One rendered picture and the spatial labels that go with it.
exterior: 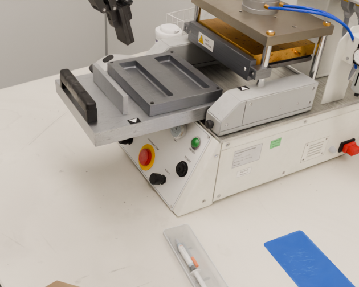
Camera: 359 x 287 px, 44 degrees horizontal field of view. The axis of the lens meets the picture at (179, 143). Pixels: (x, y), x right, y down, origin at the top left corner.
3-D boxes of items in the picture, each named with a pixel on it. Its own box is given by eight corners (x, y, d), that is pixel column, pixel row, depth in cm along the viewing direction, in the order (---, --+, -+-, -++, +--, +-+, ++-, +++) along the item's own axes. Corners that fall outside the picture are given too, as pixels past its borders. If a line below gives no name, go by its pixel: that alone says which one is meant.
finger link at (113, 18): (113, -2, 69) (98, 7, 68) (121, 25, 73) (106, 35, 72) (107, -5, 70) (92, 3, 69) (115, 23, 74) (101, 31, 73)
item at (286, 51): (253, 28, 113) (260, -10, 107) (316, 63, 98) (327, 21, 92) (196, 36, 105) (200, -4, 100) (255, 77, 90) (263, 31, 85)
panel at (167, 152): (114, 137, 115) (143, 73, 109) (172, 211, 94) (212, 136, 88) (107, 136, 114) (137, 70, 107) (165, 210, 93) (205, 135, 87)
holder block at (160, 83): (172, 60, 105) (173, 50, 103) (221, 99, 91) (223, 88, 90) (106, 72, 97) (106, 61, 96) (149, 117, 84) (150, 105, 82)
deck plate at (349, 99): (280, 43, 131) (281, 40, 131) (376, 97, 108) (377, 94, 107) (139, 69, 111) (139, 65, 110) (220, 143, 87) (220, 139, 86)
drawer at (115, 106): (175, 72, 109) (178, 41, 104) (228, 116, 94) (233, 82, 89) (56, 95, 95) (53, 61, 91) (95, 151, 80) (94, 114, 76)
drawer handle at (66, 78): (69, 85, 91) (68, 66, 89) (97, 121, 81) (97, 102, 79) (60, 86, 91) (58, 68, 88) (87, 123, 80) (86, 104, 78)
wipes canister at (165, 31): (168, 61, 156) (171, 19, 147) (184, 71, 150) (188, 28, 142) (148, 67, 151) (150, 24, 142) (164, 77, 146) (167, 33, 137)
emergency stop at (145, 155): (141, 159, 106) (148, 145, 104) (149, 169, 103) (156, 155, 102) (135, 159, 105) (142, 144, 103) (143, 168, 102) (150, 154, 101)
